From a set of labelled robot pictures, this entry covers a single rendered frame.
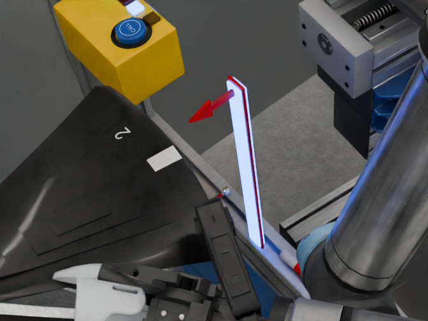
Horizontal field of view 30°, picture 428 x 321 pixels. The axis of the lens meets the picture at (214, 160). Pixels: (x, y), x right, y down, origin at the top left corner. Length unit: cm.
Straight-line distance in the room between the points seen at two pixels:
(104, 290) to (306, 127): 164
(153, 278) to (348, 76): 57
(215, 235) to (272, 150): 156
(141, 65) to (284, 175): 119
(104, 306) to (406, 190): 27
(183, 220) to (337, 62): 47
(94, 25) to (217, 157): 121
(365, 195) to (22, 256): 31
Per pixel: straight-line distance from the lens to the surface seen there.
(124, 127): 82
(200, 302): 67
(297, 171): 220
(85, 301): 70
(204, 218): 71
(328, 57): 118
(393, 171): 64
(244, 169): 94
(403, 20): 116
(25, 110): 172
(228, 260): 69
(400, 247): 70
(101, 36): 108
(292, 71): 225
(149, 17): 108
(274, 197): 216
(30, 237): 76
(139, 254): 75
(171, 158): 80
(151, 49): 105
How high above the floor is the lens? 181
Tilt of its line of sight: 54 degrees down
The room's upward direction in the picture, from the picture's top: 11 degrees counter-clockwise
